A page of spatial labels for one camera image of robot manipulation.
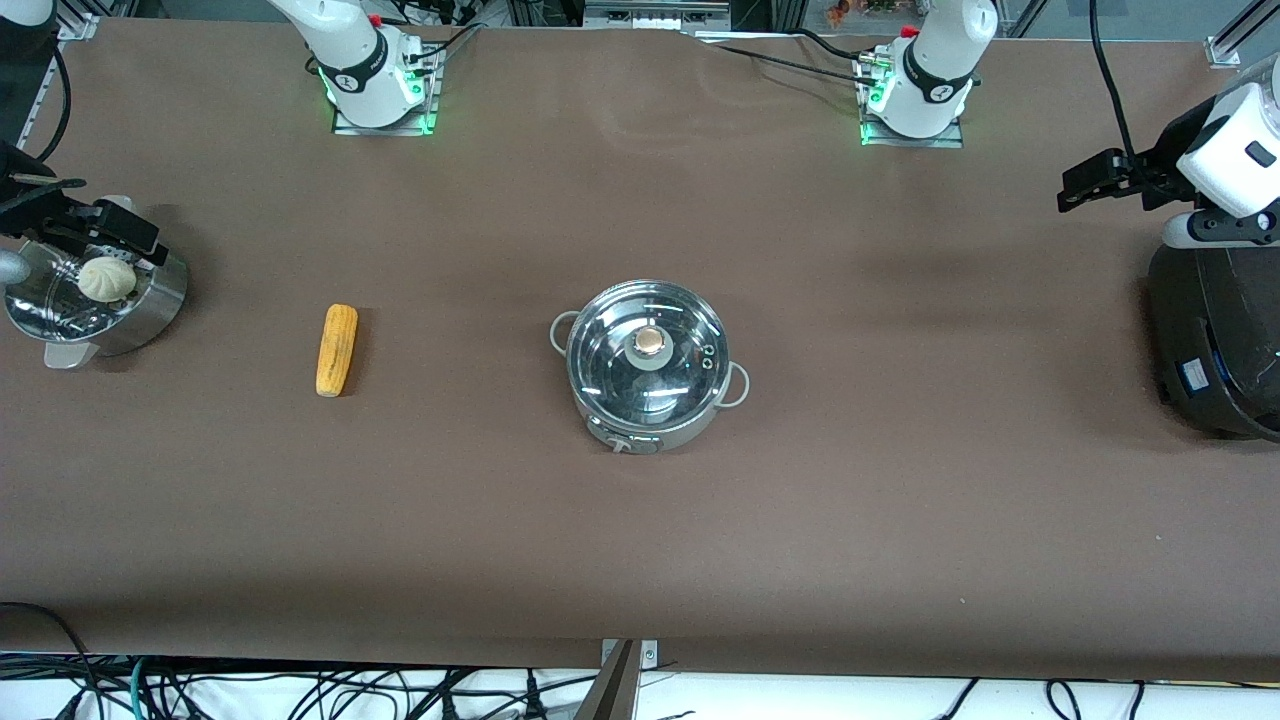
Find yellow corn cob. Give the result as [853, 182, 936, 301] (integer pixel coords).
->
[315, 303, 360, 399]

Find glass pot lid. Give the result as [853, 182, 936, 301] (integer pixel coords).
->
[565, 281, 729, 424]

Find steel steamer pot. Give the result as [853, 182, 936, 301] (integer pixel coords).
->
[4, 194, 190, 370]

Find steel electric pot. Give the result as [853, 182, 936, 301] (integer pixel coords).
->
[549, 279, 752, 457]

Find white steamed bun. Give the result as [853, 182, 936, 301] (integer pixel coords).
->
[78, 256, 139, 304]

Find black rice cooker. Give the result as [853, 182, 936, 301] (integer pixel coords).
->
[1146, 235, 1280, 444]

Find grey background box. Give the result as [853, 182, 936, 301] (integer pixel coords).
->
[583, 0, 734, 32]

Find brown beam under table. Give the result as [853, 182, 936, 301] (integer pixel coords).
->
[571, 640, 642, 720]

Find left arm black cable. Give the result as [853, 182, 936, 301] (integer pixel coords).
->
[1088, 0, 1143, 166]

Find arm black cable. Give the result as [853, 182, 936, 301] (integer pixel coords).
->
[1088, 0, 1143, 166]
[35, 44, 74, 163]

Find aluminium table frame rail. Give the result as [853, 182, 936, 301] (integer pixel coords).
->
[1204, 0, 1280, 70]
[18, 14, 99, 153]

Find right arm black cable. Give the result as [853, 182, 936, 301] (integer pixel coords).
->
[35, 44, 74, 163]

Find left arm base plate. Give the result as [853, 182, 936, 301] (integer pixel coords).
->
[857, 50, 967, 150]

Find black base power cable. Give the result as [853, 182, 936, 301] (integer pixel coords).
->
[688, 28, 883, 89]
[404, 20, 488, 67]

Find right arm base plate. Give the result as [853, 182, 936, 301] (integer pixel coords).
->
[331, 44, 442, 137]

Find black floor cable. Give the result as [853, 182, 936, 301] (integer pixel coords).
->
[0, 601, 99, 720]

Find metal table edge bracket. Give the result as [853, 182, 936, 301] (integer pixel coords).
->
[599, 638, 660, 672]

